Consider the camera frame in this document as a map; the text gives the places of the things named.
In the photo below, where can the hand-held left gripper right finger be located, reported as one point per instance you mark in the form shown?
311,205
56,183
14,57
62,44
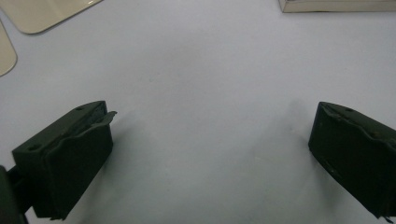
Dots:
358,149

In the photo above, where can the beige rounded flat tray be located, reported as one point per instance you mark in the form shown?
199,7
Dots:
43,14
6,53

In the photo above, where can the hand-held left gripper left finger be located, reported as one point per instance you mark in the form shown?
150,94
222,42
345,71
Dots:
71,155

